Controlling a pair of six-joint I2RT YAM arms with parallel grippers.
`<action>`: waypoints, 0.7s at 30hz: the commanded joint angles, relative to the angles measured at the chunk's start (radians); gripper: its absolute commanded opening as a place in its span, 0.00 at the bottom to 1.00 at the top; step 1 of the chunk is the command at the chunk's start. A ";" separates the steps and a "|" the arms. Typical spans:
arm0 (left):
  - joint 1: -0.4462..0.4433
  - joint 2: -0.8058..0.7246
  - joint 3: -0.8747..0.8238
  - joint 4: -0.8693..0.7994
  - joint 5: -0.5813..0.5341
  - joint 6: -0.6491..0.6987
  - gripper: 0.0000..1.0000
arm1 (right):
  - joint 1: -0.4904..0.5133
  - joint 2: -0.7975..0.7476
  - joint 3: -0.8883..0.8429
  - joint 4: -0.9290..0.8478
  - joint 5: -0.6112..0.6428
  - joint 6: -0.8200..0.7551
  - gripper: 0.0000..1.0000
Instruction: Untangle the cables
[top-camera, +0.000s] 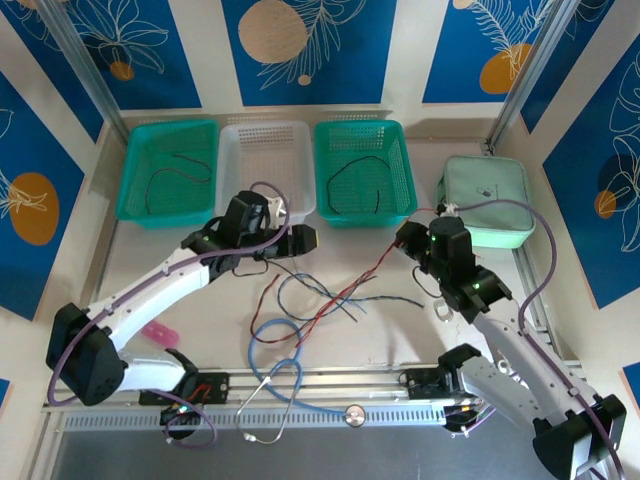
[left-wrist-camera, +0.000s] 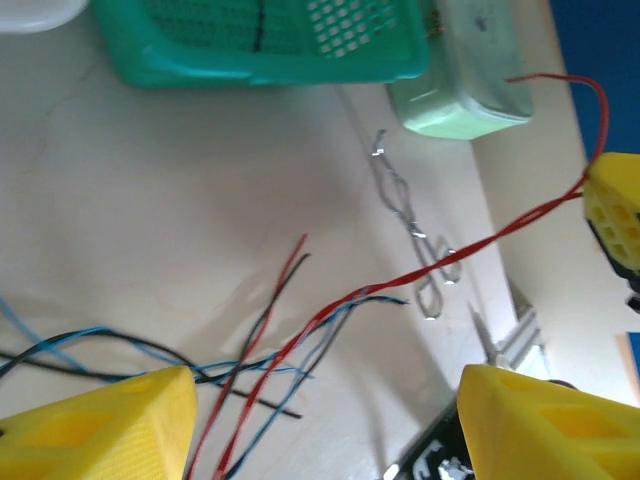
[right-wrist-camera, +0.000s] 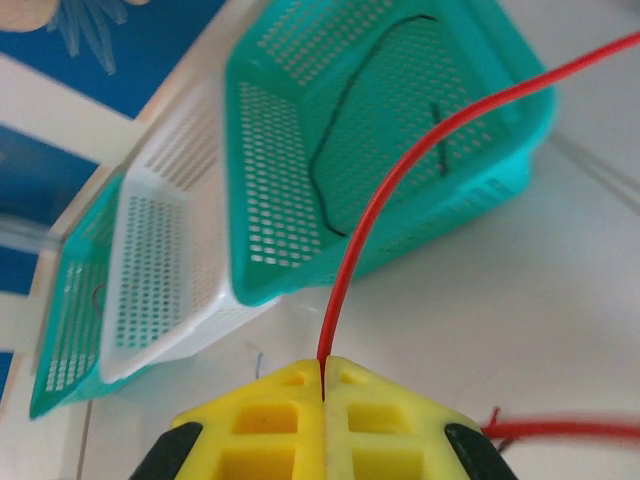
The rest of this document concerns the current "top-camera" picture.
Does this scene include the metal tongs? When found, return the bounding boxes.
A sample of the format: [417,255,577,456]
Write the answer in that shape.
[413,264,456,322]

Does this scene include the white plastic basket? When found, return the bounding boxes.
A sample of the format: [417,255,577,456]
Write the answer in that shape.
[214,119,318,229]

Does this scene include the mint green zip pouch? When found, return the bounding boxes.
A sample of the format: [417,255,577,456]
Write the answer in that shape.
[436,154,537,250]

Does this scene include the green plastic basket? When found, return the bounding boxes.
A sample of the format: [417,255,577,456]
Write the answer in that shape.
[115,118,221,230]
[313,119,419,230]

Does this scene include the pink pill box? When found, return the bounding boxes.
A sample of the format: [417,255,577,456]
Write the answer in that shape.
[142,321,180,349]

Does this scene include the black connector board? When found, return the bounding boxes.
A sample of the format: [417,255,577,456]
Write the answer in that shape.
[159,403,202,427]
[443,403,482,432]

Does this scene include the blue stethoscope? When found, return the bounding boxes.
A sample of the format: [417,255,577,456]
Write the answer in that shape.
[234,317,367,445]

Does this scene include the grey metal panel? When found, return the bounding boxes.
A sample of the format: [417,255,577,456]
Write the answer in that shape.
[47,427,609,480]

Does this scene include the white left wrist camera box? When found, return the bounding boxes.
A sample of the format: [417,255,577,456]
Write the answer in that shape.
[264,194,292,222]

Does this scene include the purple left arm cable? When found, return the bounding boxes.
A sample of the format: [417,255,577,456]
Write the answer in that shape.
[47,180,294,447]

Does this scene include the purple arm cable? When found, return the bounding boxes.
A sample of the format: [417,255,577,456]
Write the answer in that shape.
[47,180,294,447]
[454,198,626,480]

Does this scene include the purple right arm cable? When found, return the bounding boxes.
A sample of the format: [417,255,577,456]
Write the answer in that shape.
[454,198,626,480]

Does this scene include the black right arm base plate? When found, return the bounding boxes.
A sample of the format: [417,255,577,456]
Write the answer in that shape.
[398,368,451,401]

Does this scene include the aluminium frame rail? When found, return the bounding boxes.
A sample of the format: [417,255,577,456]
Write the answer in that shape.
[42,367,589,414]

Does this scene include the grey slotted cable duct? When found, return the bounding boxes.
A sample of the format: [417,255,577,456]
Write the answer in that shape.
[62,407,451,431]

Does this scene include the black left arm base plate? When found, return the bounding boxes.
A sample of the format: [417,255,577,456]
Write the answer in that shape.
[138,372,231,406]

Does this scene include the aluminium frame post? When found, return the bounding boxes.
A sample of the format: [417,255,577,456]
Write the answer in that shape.
[487,0,581,146]
[37,0,126,146]

